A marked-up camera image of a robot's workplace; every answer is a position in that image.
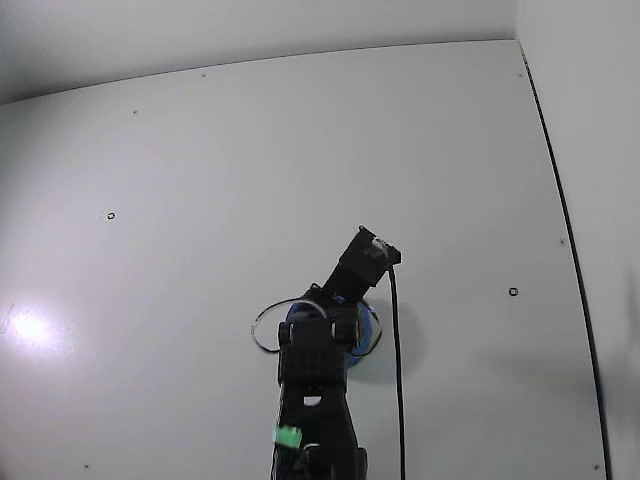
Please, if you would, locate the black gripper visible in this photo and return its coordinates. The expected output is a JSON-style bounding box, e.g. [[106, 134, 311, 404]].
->
[[301, 284, 372, 358]]

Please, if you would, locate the green connector block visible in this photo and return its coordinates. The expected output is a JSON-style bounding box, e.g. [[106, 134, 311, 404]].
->
[[271, 424, 302, 448]]

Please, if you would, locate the blue tape roll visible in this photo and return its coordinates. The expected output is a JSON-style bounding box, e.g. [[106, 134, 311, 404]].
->
[[284, 295, 379, 372]]

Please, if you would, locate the black camera cable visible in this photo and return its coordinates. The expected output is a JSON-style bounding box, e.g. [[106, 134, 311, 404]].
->
[[385, 264, 408, 480]]

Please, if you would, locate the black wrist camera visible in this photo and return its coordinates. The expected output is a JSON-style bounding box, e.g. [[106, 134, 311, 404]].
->
[[322, 225, 404, 301]]

